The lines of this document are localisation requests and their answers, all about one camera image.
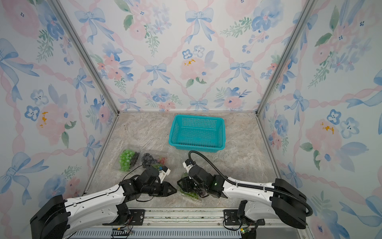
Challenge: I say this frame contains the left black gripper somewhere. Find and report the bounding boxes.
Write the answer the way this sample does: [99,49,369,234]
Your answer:
[143,180,179,197]

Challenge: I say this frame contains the small green grape bunch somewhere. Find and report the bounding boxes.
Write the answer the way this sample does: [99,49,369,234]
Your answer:
[182,191,200,200]

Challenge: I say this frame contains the dark blue grape bunch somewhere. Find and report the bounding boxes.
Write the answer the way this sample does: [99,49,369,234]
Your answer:
[141,153,159,168]

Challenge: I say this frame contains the clear plastic clamshell container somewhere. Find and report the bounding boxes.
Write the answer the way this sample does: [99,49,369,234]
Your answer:
[113,146,141,172]

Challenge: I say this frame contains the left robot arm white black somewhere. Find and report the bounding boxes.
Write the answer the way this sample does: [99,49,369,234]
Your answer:
[30,166,177,239]

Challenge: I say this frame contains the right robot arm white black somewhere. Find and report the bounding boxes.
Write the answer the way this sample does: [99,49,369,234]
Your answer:
[177,164,313,229]

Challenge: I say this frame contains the teal plastic basket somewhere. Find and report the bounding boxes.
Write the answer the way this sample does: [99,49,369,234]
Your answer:
[169,115,226,153]

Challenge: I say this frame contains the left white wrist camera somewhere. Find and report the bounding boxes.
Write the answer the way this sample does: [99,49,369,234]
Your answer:
[158,166,171,183]

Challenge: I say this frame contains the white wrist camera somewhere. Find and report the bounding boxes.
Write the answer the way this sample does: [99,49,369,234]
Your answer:
[158,166,171,183]
[183,159,196,172]

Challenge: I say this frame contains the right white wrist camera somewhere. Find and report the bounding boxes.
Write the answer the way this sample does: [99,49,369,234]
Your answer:
[183,159,196,172]

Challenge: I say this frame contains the thin black left cable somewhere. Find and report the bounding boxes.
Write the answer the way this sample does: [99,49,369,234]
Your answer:
[120,164,154,202]

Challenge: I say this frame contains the aluminium front rail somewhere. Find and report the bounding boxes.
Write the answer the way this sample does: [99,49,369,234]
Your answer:
[67,208,313,239]

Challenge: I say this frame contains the black corrugated cable conduit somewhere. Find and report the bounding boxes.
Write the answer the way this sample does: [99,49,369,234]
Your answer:
[187,150,314,217]

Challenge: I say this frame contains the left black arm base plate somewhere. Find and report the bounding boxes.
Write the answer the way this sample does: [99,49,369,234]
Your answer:
[102,209,146,226]

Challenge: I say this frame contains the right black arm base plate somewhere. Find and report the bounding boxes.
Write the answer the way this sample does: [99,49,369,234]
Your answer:
[222,209,265,230]

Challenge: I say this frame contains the left aluminium corner post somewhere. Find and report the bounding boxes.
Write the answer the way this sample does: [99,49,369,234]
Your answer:
[47,0,120,115]

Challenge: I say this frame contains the aluminium corner post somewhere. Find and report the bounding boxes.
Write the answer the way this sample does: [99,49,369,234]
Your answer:
[47,0,120,115]
[256,0,316,118]

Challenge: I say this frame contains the right aluminium corner post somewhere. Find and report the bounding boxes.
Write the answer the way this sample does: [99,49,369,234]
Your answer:
[256,0,316,118]

